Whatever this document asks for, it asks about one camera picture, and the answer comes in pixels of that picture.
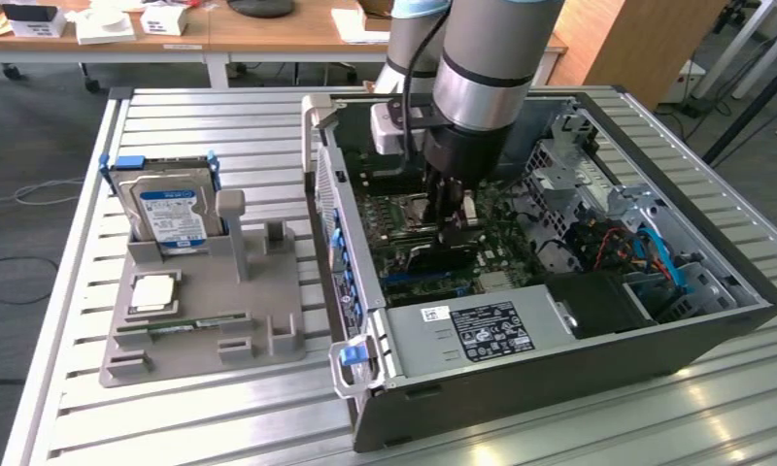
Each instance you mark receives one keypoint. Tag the wooden desk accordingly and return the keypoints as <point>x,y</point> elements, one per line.
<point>265,34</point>

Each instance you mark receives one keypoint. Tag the black open PC case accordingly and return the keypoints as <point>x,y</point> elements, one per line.
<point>557,378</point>

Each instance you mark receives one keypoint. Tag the silver CPU chip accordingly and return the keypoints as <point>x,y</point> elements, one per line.
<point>153,293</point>

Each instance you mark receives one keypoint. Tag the black monitor base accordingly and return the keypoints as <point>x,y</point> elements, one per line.
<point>261,7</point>

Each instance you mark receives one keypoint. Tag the white paper stack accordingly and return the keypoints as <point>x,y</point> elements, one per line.
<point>356,29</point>

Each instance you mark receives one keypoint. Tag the grey plastic parts rack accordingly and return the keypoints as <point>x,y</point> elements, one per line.
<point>206,291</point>

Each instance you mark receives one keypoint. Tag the white round dish on box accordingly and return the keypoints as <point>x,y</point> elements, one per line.
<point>104,26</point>

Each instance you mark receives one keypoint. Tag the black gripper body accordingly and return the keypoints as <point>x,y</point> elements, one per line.
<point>462,153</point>

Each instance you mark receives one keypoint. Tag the silver metal disk bay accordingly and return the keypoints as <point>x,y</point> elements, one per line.
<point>698,291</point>

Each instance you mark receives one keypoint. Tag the white box with black print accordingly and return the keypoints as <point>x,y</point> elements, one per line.
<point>34,24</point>

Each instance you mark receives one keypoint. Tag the small white labelled box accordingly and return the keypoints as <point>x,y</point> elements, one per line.
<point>165,22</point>

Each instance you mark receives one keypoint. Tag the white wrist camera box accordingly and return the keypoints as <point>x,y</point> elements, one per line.
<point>388,131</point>

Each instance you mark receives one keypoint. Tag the green motherboard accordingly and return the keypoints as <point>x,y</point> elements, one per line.
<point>508,242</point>

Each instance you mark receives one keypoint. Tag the wooden cabinet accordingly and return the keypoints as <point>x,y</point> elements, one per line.
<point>653,48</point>

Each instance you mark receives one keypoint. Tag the black slanted pole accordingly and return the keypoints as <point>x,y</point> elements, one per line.
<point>750,115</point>

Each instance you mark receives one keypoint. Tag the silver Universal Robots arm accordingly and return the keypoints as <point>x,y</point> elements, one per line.
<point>485,58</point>

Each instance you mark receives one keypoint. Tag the black fan shroud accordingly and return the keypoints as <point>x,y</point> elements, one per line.
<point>596,303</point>

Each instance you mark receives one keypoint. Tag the white floor device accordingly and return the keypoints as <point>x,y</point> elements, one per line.
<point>682,82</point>

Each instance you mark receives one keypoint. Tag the black RAM slot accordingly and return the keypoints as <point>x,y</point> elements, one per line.
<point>392,188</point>
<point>388,177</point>

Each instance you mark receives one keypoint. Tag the CPU socket with metal frame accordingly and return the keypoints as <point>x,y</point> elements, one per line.
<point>409,209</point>

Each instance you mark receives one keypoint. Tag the grey power supply unit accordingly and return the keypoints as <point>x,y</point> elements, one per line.
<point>421,340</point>

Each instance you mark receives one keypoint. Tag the perforated metal drive cage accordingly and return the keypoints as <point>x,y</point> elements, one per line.
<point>557,194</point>

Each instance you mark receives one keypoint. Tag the hard disk in blue caddy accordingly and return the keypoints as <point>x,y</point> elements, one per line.
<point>170,213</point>

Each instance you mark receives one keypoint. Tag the black caster wheel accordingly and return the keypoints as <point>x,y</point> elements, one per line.
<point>92,85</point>
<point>12,72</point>

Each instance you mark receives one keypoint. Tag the green black graphics card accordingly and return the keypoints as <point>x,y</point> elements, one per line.
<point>440,262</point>

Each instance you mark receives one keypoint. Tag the blue case latch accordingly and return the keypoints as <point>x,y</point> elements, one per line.
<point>352,355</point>

